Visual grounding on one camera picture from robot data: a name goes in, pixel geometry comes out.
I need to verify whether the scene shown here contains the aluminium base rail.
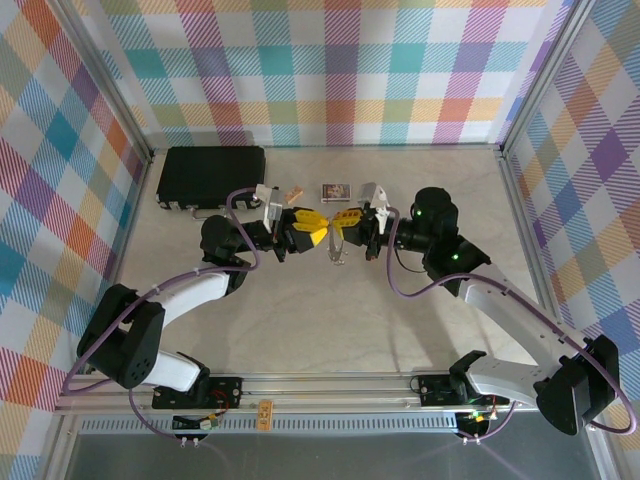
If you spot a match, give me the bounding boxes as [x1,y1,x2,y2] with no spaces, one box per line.
[54,372,516,417]

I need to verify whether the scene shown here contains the small wooden tag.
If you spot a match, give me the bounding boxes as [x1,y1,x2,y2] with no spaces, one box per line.
[255,398,276,432]

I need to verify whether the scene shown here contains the small green circuit connector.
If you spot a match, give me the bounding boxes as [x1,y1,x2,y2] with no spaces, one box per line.
[458,408,497,426]
[171,410,222,432]

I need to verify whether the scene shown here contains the black briefcase with metal handle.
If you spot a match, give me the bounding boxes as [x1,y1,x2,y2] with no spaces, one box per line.
[155,145,267,221]

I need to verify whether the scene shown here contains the aluminium side frame rail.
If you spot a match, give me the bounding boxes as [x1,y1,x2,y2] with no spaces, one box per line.
[42,152,154,480]
[499,149,619,480]

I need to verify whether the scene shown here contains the aluminium frame post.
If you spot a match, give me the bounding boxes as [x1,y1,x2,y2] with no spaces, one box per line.
[52,0,156,161]
[497,0,599,157]

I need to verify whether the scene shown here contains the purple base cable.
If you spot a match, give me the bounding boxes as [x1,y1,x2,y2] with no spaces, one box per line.
[128,389,202,447]
[457,405,516,447]

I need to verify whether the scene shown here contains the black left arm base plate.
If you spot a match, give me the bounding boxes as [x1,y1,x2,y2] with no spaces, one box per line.
[151,375,245,411]

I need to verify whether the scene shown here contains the grey metal front panel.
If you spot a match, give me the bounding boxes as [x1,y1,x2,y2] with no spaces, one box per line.
[64,433,604,480]

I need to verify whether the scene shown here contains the playing card box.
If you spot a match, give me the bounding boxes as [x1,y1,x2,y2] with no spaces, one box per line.
[319,182,352,204]

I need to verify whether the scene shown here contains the perforated grey cable duct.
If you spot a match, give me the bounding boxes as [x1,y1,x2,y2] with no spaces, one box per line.
[79,415,464,436]

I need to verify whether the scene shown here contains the aluminium back frame rail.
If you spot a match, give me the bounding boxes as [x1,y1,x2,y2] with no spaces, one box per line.
[149,143,504,152]

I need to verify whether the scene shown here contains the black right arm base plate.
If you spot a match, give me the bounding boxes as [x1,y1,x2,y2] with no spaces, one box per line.
[417,372,469,407]

